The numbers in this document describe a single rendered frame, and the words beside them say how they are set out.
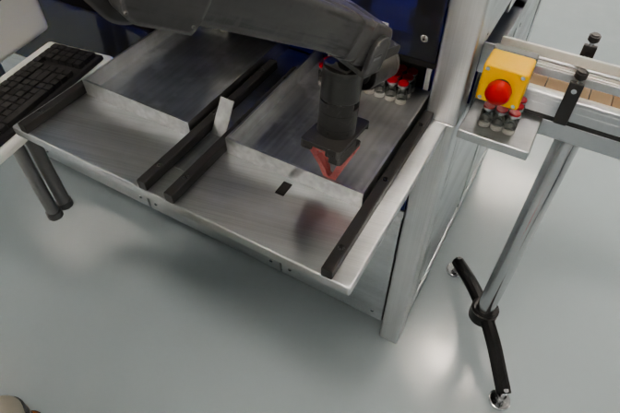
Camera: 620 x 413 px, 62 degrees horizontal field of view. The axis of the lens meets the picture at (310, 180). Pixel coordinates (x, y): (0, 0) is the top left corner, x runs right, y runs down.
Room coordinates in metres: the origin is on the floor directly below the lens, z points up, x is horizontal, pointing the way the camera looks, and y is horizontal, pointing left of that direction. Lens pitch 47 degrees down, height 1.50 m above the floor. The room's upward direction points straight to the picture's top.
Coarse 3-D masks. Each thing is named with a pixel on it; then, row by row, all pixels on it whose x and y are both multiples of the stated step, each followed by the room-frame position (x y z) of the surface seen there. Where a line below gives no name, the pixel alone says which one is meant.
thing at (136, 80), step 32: (160, 32) 1.01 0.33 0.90; (128, 64) 0.92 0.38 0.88; (160, 64) 0.92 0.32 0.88; (192, 64) 0.92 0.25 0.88; (224, 64) 0.92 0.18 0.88; (256, 64) 0.88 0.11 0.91; (96, 96) 0.81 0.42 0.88; (128, 96) 0.81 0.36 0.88; (160, 96) 0.81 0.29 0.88; (192, 96) 0.81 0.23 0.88; (224, 96) 0.78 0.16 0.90; (192, 128) 0.70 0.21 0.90
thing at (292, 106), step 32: (288, 96) 0.81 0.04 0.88; (416, 96) 0.81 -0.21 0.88; (256, 128) 0.71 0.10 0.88; (288, 128) 0.71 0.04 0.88; (384, 128) 0.71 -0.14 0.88; (256, 160) 0.62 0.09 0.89; (288, 160) 0.63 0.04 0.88; (352, 160) 0.63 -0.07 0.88; (384, 160) 0.60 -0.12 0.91; (352, 192) 0.53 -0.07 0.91
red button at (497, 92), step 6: (492, 84) 0.67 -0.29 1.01; (498, 84) 0.67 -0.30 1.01; (504, 84) 0.67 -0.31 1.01; (486, 90) 0.67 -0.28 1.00; (492, 90) 0.66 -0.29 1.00; (498, 90) 0.66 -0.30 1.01; (504, 90) 0.66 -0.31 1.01; (510, 90) 0.66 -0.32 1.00; (486, 96) 0.67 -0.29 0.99; (492, 96) 0.66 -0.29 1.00; (498, 96) 0.66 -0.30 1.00; (504, 96) 0.66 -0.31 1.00; (492, 102) 0.66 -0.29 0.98; (498, 102) 0.66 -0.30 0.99; (504, 102) 0.65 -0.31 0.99
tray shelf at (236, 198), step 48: (48, 144) 0.68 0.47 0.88; (96, 144) 0.67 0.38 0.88; (144, 144) 0.67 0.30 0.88; (432, 144) 0.67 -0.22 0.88; (144, 192) 0.56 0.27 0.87; (192, 192) 0.56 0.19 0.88; (240, 192) 0.56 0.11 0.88; (288, 192) 0.56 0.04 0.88; (240, 240) 0.47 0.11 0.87; (288, 240) 0.46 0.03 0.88; (336, 240) 0.46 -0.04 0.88; (336, 288) 0.39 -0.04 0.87
